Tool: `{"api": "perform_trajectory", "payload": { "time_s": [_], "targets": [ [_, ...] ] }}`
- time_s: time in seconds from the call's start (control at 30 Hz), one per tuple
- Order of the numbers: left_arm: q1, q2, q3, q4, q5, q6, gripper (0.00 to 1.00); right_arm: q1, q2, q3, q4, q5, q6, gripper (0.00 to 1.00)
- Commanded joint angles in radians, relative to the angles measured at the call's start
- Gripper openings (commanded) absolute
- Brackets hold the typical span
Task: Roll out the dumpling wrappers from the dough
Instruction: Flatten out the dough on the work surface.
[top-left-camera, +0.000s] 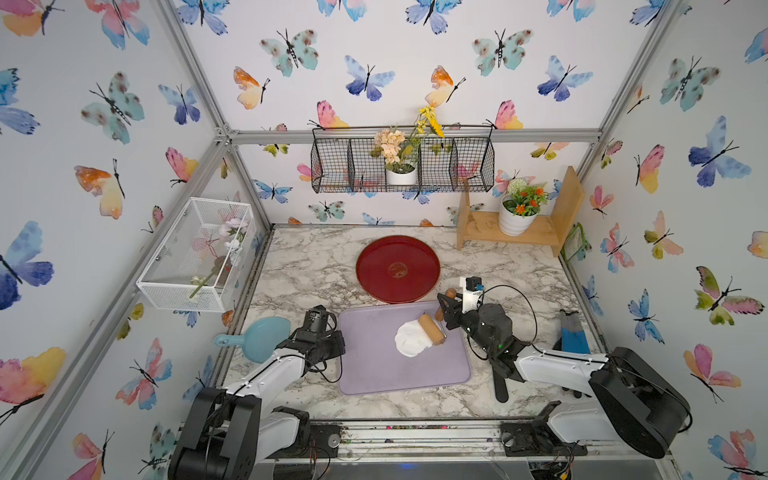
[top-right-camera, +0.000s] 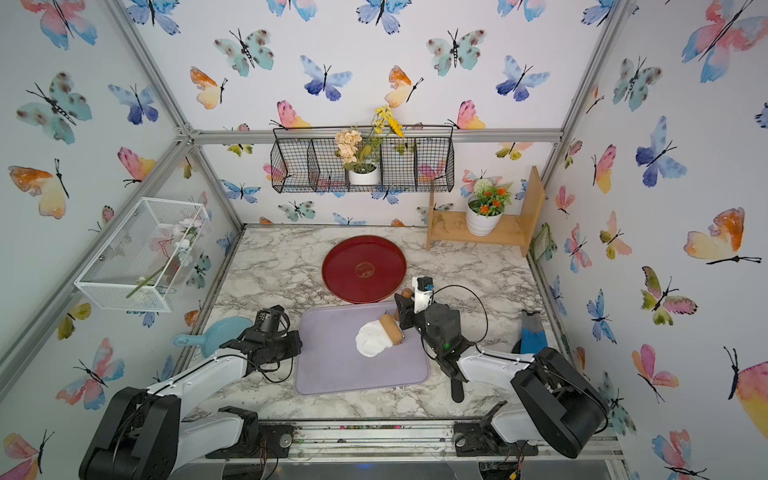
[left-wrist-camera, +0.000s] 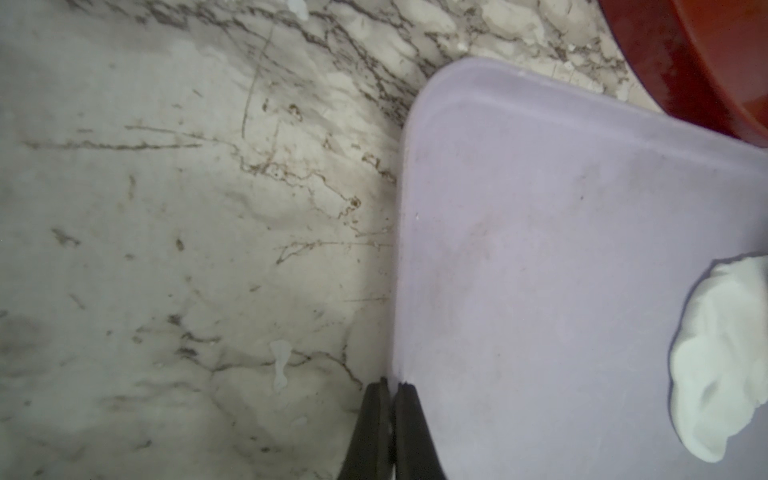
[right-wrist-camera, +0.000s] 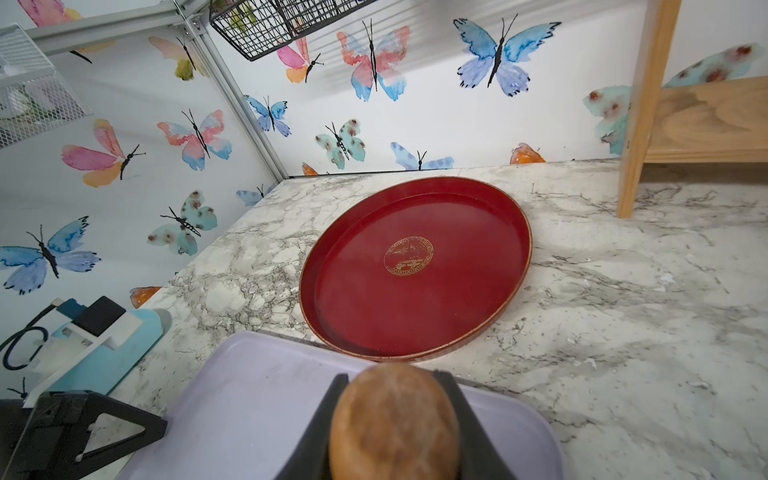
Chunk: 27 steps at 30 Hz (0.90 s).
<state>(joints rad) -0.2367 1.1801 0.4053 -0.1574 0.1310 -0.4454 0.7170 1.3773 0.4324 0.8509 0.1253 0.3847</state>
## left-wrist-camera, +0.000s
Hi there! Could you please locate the white dough piece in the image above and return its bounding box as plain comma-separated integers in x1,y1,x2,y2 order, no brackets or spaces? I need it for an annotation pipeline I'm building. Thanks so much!
669,256,767,463

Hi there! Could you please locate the red round tray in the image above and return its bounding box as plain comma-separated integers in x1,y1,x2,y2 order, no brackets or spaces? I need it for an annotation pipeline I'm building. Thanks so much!
599,0,767,148

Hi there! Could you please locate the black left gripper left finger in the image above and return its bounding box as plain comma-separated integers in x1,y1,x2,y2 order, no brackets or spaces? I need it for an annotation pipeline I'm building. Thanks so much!
337,378,393,480

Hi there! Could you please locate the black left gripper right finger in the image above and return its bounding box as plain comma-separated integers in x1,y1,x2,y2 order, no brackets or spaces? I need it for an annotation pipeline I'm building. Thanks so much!
393,383,447,480

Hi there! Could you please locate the lavender silicone mat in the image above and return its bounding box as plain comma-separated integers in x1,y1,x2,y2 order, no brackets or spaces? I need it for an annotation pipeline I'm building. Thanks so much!
390,58,767,479

